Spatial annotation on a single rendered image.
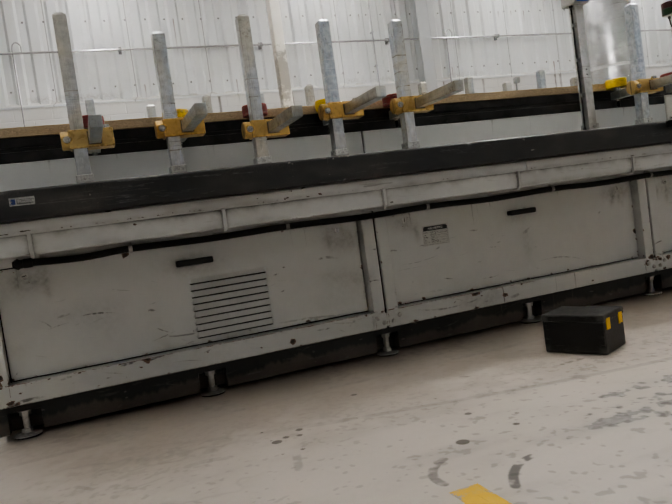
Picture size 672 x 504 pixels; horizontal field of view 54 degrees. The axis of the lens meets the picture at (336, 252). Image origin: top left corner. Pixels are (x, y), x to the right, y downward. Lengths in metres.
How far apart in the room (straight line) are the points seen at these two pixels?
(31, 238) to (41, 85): 7.45
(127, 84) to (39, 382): 7.44
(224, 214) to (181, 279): 0.32
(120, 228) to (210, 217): 0.25
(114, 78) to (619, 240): 7.50
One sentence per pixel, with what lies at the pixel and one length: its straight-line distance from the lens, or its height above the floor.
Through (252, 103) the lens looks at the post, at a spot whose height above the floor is 0.88.
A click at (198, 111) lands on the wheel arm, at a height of 0.82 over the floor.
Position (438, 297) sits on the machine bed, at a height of 0.17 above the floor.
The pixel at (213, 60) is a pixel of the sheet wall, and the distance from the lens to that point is 9.56.
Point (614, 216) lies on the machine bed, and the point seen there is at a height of 0.36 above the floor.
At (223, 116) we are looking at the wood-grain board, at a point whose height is 0.89.
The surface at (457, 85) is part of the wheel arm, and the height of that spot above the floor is 0.84.
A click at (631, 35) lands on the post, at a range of 2.81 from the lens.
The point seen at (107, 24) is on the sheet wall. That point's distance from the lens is 9.55.
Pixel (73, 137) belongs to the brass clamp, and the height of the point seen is 0.82.
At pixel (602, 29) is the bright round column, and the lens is 7.15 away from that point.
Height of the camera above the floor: 0.52
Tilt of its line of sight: 3 degrees down
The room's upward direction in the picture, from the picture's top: 8 degrees counter-clockwise
